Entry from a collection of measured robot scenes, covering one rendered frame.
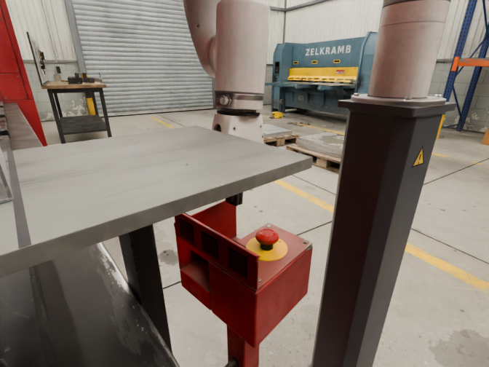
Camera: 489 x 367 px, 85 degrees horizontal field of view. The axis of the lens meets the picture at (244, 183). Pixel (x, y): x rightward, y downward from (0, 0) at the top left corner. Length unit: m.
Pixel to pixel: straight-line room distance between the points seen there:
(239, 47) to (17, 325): 0.40
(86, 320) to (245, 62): 0.37
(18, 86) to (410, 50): 2.20
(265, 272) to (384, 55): 0.50
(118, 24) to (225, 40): 7.42
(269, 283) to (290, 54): 7.48
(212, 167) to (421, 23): 0.56
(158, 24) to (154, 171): 7.89
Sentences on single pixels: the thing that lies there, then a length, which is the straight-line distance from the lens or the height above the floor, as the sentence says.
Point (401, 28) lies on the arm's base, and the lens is 0.67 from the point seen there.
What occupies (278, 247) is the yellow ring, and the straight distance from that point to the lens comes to 0.48.
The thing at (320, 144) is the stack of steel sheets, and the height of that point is 0.25.
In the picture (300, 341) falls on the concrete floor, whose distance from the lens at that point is 1.35.
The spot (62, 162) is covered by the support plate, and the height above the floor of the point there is 1.00.
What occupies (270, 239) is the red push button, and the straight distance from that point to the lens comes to 0.45.
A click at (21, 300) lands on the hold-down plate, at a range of 0.28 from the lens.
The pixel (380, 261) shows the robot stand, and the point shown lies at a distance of 0.77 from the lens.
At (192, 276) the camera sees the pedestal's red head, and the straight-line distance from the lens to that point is 0.55.
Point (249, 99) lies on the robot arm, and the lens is 0.44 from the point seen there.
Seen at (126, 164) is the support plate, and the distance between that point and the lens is 0.22.
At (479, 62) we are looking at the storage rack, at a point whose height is 1.18.
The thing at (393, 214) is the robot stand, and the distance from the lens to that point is 0.71.
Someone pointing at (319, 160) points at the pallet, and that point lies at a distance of 3.33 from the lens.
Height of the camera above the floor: 1.06
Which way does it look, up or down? 23 degrees down
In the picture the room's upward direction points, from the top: straight up
